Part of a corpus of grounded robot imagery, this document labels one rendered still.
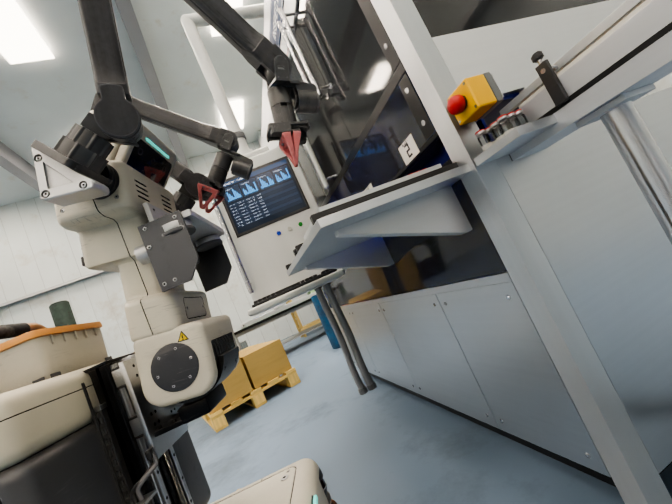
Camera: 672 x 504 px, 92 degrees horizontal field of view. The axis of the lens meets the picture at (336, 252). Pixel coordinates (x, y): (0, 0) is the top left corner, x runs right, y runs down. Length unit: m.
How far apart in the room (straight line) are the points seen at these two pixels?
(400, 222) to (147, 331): 0.63
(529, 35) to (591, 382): 0.91
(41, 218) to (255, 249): 10.01
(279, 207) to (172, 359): 1.07
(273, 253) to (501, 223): 1.13
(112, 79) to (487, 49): 0.88
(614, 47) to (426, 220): 0.44
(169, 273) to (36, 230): 10.63
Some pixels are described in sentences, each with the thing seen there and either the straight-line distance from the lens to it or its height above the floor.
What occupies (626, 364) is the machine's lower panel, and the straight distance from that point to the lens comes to 1.02.
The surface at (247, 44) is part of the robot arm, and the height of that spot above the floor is 1.33.
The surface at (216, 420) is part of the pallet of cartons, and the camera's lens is 3.44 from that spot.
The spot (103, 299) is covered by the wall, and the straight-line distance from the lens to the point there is 10.42.
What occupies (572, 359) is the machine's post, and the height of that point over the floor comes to 0.38.
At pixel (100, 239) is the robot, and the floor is 1.07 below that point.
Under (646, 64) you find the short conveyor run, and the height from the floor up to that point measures 0.86.
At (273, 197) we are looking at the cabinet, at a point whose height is 1.29.
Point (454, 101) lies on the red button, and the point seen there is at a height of 1.00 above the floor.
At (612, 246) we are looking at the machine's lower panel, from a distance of 1.06.
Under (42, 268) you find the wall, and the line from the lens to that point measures 11.09.
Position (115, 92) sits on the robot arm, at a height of 1.26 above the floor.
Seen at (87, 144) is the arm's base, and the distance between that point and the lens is 0.82.
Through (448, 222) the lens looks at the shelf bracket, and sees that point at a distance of 0.87.
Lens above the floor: 0.74
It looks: 6 degrees up
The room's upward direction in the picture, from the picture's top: 24 degrees counter-clockwise
